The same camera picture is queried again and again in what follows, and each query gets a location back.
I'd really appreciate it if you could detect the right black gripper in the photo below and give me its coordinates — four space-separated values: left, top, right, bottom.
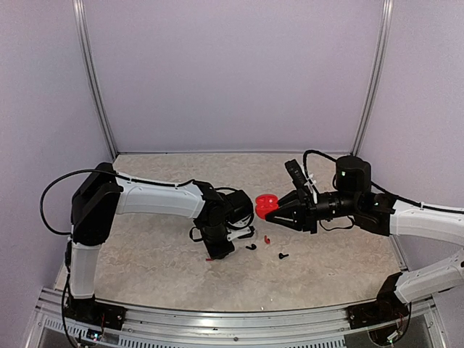
266 187 360 233

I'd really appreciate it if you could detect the red round charging case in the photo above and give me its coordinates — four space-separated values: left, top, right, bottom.
255 194 279 220

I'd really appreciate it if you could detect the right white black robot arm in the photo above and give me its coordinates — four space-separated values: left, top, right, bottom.
256 155 463 322

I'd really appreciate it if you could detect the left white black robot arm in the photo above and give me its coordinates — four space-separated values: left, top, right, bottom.
39 162 255 323

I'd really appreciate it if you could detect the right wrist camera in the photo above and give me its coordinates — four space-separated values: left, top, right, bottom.
284 159 318 204

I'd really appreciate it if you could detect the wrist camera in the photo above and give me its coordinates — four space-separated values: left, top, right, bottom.
284 159 318 204
225 190 255 241

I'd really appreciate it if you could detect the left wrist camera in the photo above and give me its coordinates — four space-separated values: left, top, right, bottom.
225 190 255 241

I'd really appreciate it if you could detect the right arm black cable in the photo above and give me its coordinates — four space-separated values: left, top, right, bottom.
302 149 464 213

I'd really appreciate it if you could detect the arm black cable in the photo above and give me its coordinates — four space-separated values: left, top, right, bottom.
39 169 120 236
302 149 464 213

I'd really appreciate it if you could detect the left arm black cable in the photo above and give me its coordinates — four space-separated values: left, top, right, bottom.
39 169 120 236

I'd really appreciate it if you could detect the front aluminium rail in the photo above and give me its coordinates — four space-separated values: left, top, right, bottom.
21 289 449 347

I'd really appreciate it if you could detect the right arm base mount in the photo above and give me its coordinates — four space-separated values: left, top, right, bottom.
347 300 410 330

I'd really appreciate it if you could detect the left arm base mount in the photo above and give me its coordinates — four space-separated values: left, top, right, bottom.
64 299 127 331

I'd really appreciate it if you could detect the right aluminium frame post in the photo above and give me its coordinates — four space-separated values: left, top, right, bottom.
350 0 394 156

